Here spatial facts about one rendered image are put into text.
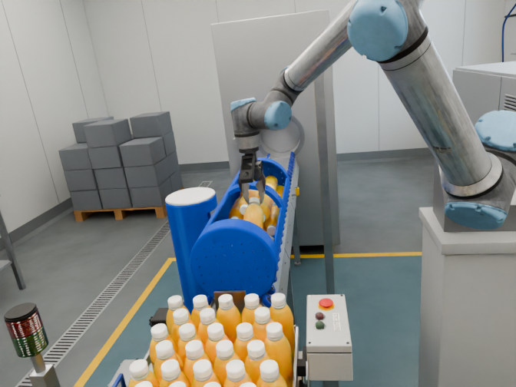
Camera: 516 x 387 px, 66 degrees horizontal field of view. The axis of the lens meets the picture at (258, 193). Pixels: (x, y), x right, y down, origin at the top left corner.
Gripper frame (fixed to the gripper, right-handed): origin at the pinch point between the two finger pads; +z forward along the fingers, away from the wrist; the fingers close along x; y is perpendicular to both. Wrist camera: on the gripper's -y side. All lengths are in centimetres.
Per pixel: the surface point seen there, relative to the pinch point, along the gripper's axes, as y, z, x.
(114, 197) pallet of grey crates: 297, 93, 224
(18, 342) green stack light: -74, 1, 41
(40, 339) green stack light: -72, 2, 38
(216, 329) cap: -58, 11, 3
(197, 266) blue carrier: -25.7, 11.4, 16.8
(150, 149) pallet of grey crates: 297, 37, 165
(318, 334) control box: -60, 12, -21
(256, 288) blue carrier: -25.9, 20.4, -1.6
